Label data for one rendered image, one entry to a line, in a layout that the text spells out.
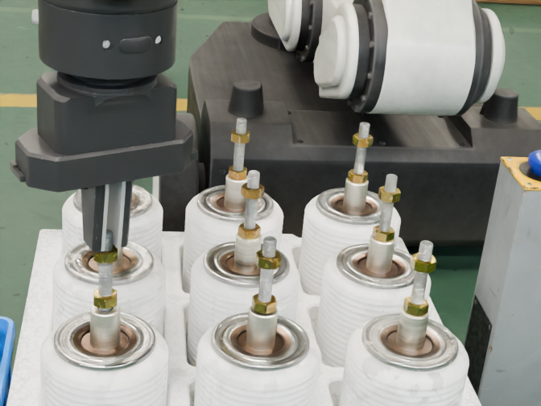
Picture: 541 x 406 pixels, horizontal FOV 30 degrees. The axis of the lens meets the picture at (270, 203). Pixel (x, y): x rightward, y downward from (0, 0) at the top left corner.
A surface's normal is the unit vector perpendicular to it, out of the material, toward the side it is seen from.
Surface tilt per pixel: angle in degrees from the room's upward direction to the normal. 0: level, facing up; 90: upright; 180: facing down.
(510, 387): 90
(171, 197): 73
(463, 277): 0
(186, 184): 61
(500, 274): 90
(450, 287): 0
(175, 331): 0
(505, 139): 45
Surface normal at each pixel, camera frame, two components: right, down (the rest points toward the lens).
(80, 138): 0.51, 0.42
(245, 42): 0.08, -0.89
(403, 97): 0.09, 0.80
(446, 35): 0.16, -0.17
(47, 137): -0.86, 0.16
